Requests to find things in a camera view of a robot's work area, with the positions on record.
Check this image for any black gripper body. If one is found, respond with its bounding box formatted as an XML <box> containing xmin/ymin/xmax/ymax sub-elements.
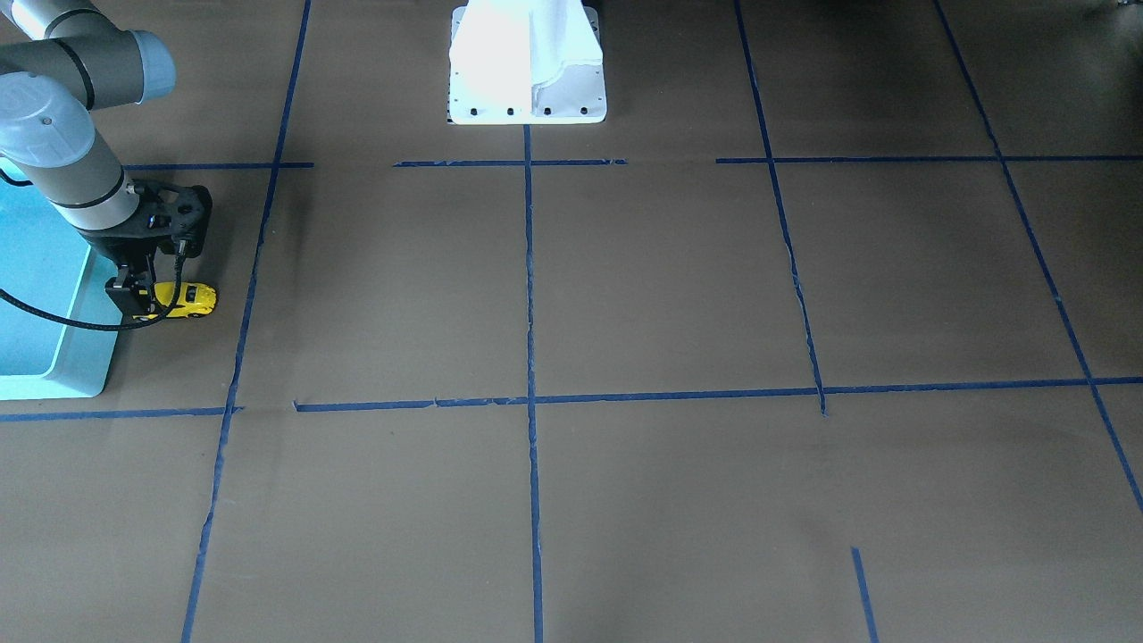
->
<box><xmin>79</xmin><ymin>219</ymin><xmax>161</xmax><ymax>280</ymax></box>

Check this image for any yellow beetle toy car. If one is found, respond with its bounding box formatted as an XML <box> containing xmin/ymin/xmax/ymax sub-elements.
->
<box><xmin>131</xmin><ymin>281</ymin><xmax>218</xmax><ymax>322</ymax></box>

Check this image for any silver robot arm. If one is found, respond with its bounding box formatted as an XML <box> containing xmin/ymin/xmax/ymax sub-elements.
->
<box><xmin>1</xmin><ymin>1</ymin><xmax>187</xmax><ymax>329</ymax></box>

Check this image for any turquoise plastic bin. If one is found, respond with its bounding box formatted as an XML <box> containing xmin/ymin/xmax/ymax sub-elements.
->
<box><xmin>1</xmin><ymin>182</ymin><xmax>122</xmax><ymax>400</ymax></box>

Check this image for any black camera cable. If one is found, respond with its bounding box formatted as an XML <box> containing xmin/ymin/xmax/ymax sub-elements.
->
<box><xmin>0</xmin><ymin>170</ymin><xmax>187</xmax><ymax>332</ymax></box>

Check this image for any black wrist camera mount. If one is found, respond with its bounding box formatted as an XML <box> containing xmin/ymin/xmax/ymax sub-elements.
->
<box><xmin>131</xmin><ymin>180</ymin><xmax>213</xmax><ymax>259</ymax></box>

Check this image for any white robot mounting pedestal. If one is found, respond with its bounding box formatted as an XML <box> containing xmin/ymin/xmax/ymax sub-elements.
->
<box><xmin>446</xmin><ymin>1</ymin><xmax>608</xmax><ymax>126</ymax></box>

